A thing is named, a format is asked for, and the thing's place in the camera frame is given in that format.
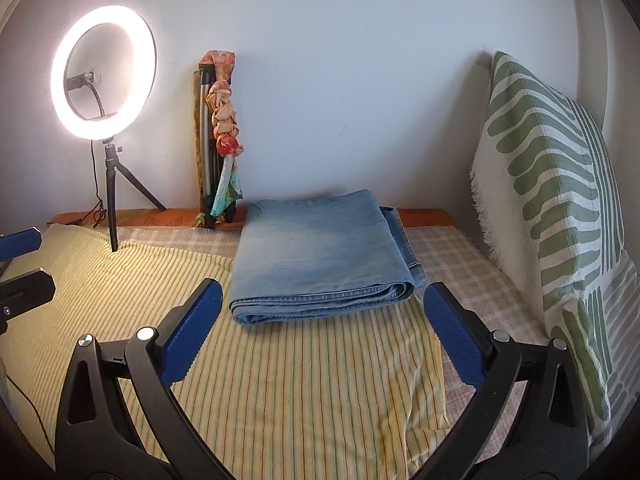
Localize black ring light cable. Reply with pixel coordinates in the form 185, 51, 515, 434
65, 140, 108, 226

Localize folded silver tripod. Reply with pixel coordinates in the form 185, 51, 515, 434
197, 62, 238, 231

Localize green patterned white cushion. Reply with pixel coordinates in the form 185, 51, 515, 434
469, 50, 630, 333
542, 250, 640, 448

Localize black mini tripod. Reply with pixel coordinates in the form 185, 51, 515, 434
102, 139, 168, 253

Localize white ring light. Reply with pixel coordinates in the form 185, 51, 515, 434
50, 4, 158, 142

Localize light blue denim pants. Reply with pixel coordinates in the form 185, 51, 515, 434
229, 189, 427, 327

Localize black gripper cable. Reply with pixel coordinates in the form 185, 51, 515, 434
0, 367, 58, 461

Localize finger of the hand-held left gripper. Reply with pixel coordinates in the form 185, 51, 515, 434
0, 226, 45, 263
0, 268, 57, 331

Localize pink checked bedspread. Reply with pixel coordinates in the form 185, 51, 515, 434
117, 224, 556, 461

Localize yellow striped cloth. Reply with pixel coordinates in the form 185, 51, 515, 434
0, 224, 453, 480

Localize knotted colourful scarf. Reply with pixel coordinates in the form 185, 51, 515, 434
202, 49, 247, 221

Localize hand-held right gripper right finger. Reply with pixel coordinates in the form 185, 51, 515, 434
412, 282, 591, 479

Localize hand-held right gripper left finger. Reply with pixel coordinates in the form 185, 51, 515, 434
54, 278, 224, 479

